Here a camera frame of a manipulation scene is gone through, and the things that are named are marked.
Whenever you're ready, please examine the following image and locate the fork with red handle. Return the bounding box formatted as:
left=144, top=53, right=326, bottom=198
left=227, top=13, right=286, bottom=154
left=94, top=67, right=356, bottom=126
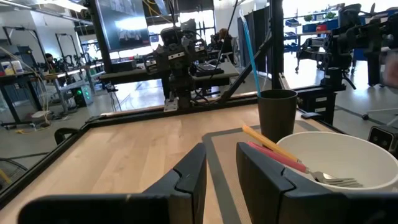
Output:
left=247, top=141, right=364, bottom=189

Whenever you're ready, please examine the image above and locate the large wall monitor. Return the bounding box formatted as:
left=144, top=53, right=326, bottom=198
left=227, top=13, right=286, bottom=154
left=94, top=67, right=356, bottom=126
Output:
left=94, top=0, right=152, bottom=53

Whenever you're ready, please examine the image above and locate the yellow hanging cable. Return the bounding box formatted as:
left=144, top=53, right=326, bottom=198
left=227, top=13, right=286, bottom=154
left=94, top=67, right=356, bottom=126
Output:
left=0, top=169, right=12, bottom=185

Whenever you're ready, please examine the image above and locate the black aluminium table frame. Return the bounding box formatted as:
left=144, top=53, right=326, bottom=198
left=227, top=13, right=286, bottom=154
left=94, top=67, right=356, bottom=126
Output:
left=0, top=0, right=346, bottom=208

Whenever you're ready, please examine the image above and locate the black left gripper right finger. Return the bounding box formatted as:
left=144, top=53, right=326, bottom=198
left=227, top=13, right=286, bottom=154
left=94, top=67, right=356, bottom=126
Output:
left=236, top=141, right=346, bottom=224

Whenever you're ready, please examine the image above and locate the computer tower with green light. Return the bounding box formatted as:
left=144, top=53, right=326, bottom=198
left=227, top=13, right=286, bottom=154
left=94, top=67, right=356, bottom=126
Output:
left=72, top=85, right=95, bottom=107

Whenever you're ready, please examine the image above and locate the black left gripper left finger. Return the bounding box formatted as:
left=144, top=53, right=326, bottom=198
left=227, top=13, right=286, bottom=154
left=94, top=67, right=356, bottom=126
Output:
left=142, top=142, right=208, bottom=224

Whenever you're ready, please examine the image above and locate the black floor fan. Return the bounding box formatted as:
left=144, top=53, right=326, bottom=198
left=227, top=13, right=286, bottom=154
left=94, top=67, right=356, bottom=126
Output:
left=0, top=156, right=29, bottom=191

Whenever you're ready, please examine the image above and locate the black plastic cup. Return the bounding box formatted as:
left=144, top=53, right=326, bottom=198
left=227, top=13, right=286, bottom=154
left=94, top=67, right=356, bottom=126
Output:
left=257, top=88, right=299, bottom=144

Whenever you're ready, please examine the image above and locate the black table-level camera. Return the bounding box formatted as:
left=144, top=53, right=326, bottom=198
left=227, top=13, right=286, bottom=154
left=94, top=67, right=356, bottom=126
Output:
left=368, top=124, right=398, bottom=154

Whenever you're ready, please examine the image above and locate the person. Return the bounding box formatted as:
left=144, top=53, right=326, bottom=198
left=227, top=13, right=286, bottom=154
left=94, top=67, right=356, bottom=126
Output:
left=44, top=52, right=57, bottom=68
left=216, top=27, right=234, bottom=54

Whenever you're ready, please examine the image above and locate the black laptop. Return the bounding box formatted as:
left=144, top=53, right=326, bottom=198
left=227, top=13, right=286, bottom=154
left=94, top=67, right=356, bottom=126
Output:
left=195, top=63, right=225, bottom=78

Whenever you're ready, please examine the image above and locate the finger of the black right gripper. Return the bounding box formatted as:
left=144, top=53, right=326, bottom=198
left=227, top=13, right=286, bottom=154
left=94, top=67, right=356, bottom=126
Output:
left=174, top=45, right=209, bottom=68
left=143, top=54, right=175, bottom=76

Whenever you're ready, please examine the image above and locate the white ceramic bowl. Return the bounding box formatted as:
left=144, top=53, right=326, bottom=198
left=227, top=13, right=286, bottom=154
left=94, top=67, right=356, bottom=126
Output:
left=275, top=131, right=398, bottom=192

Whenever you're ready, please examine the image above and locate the brown mat with grey border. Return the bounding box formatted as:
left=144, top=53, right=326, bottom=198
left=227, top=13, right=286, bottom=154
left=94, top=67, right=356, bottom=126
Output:
left=201, top=119, right=343, bottom=224

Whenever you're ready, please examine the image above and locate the spoon with orange handle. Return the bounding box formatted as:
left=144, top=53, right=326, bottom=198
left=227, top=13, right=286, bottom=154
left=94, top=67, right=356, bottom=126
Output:
left=242, top=124, right=304, bottom=164

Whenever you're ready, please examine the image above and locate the grey side table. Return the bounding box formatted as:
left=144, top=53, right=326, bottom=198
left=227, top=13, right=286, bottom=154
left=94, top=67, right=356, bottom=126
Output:
left=98, top=61, right=241, bottom=91

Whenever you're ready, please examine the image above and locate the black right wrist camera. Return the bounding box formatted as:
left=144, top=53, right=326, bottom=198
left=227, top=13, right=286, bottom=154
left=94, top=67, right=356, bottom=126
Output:
left=159, top=27, right=185, bottom=48

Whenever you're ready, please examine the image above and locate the blue drinking straw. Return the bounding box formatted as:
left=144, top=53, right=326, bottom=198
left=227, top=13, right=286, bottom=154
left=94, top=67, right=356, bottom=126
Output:
left=238, top=9, right=262, bottom=98

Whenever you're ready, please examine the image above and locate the dark workshop desk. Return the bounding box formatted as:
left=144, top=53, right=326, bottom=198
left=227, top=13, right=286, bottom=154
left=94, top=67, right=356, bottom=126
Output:
left=0, top=68, right=48, bottom=126

